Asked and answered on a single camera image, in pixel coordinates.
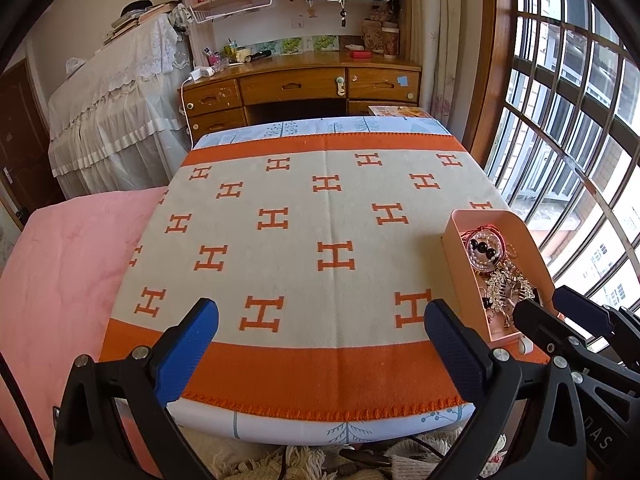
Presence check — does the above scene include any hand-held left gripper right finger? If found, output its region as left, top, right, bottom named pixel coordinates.
left=423, top=298, right=589, bottom=480

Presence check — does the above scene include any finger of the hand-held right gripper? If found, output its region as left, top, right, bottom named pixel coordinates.
left=552, top=284, right=640, bottom=341
left=513, top=298, right=590, bottom=376

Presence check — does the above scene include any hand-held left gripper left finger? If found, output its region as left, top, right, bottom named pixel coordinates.
left=52, top=298, right=220, bottom=480

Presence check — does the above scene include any silver rhinestone hair clip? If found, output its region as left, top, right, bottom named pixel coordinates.
left=486, top=259, right=527, bottom=292

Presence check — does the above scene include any pink cardboard box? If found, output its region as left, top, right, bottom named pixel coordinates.
left=441, top=208, right=557, bottom=349

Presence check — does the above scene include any white pearl bracelet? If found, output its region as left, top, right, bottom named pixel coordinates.
left=467, top=252, right=504, bottom=274

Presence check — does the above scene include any red string bracelet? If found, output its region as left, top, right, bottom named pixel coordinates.
left=461, top=226, right=507, bottom=247

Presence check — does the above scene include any pink bed blanket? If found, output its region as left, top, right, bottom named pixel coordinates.
left=0, top=186, right=171, bottom=480

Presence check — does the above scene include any orange patterned blanket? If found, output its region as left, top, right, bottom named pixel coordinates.
left=99, top=132, right=552, bottom=423

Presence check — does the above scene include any window grille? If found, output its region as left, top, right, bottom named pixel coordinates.
left=487, top=0, right=640, bottom=311

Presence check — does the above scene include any lace-covered piano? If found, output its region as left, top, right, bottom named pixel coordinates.
left=47, top=11, right=193, bottom=200

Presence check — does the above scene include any brown wooden door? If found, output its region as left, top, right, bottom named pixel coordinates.
left=0, top=60, right=66, bottom=213

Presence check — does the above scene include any desk pen holder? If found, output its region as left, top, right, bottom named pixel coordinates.
left=204, top=40, right=253, bottom=67

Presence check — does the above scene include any pale floral curtain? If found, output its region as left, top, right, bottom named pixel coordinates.
left=406, top=0, right=483, bottom=133

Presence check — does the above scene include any wooden desk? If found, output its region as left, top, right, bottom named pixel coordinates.
left=178, top=51, right=424, bottom=142

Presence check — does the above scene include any floral bag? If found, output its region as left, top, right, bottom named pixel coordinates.
left=361, top=7, right=396, bottom=53

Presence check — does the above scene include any stack of books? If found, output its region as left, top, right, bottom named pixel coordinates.
left=102, top=2, right=180, bottom=45

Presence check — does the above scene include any white charger cable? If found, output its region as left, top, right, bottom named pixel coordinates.
left=180, top=79, right=196, bottom=152

